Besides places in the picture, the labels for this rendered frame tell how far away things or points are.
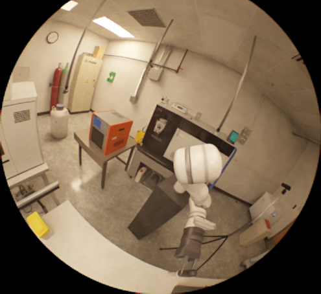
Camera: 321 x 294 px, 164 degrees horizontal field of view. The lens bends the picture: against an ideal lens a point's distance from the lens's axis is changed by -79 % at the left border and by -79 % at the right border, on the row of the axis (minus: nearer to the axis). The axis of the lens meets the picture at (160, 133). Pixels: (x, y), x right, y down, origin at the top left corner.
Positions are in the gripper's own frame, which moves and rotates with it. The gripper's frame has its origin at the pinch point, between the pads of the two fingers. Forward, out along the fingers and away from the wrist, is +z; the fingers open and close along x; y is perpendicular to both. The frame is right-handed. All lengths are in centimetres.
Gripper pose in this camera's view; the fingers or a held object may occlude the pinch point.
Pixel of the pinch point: (185, 276)
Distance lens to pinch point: 38.8
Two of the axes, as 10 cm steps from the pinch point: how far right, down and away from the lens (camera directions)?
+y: -3.9, 8.5, 3.6
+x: -8.4, -4.8, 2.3
